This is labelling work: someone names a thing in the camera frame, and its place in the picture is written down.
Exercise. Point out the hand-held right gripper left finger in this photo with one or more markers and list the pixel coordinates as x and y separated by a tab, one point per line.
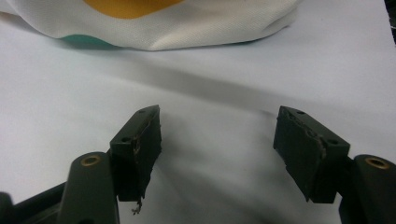
137	149

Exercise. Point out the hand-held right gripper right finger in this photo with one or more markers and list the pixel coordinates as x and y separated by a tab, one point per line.
305	149

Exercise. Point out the white printed tote bag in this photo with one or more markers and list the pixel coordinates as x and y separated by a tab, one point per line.
193	25

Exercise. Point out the white table cover sheet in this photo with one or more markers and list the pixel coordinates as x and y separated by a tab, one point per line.
218	93

